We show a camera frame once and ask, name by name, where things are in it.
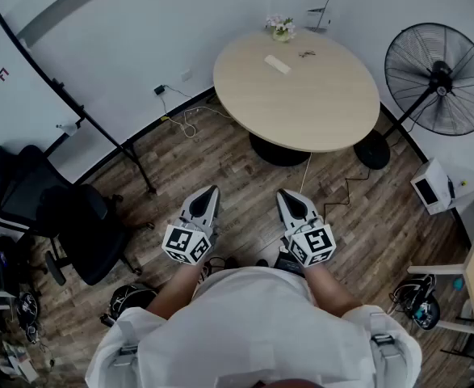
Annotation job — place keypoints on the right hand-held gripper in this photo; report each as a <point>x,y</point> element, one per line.
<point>317,243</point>

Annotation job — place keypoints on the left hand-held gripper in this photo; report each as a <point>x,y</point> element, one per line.
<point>180,241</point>

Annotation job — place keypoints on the person's right forearm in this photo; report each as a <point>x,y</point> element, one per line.
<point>329,293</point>

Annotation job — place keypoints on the person's left forearm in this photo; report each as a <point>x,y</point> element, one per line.
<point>172,293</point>

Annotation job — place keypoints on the small black box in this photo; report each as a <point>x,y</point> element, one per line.
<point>287,264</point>

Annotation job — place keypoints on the round wooden table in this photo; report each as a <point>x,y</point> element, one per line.
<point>301,103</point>

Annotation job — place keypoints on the black headset rig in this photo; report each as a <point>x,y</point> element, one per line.
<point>420,305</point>
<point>131,299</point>

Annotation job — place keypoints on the black office chair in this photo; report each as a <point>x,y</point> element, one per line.
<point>83,233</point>

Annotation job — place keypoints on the person's white shirt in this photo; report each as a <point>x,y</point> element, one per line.
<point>252,330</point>

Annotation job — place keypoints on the black power adapter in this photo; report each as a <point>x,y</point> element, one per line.
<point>159,90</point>

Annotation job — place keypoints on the white box appliance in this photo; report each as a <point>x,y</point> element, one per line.
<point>432,186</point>

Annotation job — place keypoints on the potted pink flowers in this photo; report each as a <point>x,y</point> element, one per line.
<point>282,28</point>

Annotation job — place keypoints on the black standing fan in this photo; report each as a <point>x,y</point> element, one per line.
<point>440,77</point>

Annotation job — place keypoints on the whiteboard on black stand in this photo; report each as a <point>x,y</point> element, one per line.
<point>18,95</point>

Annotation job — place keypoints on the white wall socket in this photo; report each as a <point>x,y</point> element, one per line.
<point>316,18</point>

